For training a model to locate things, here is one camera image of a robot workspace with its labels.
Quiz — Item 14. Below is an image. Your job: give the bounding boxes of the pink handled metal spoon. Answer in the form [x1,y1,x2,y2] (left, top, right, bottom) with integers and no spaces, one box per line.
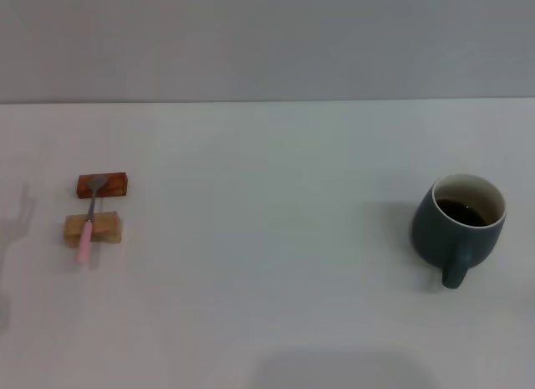
[76,175,109,264]

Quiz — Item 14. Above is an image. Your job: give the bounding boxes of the dark grey coffee cup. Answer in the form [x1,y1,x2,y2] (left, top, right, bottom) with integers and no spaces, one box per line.
[410,173,508,289]

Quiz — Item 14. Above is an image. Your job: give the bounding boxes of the red-brown wooden block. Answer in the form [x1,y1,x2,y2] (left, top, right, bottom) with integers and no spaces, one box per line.
[77,172,130,199]

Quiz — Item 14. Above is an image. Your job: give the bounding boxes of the light wooden spoon rest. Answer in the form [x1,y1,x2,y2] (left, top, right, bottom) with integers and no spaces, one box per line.
[63,211,123,248]

